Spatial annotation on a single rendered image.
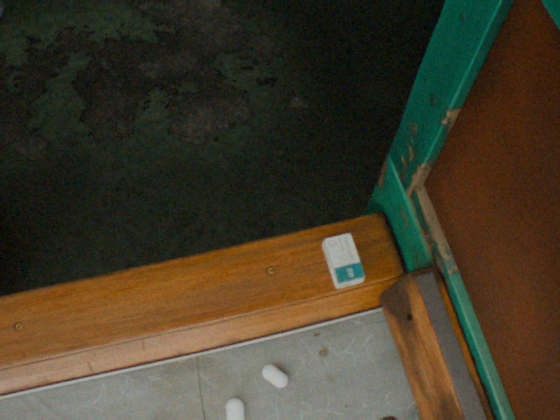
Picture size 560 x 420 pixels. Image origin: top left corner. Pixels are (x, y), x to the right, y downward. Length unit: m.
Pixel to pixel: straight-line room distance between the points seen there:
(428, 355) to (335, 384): 0.13
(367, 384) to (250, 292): 0.18
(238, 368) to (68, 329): 0.21
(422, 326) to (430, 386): 0.07
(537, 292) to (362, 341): 0.29
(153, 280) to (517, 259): 0.43
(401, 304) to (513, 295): 0.16
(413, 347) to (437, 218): 0.15
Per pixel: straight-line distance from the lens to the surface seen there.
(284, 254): 0.85
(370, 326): 0.86
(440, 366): 0.74
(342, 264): 0.83
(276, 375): 0.81
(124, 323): 0.82
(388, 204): 0.89
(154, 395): 0.82
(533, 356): 0.67
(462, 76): 0.64
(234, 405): 0.80
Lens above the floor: 1.54
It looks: 63 degrees down
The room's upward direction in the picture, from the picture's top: 9 degrees clockwise
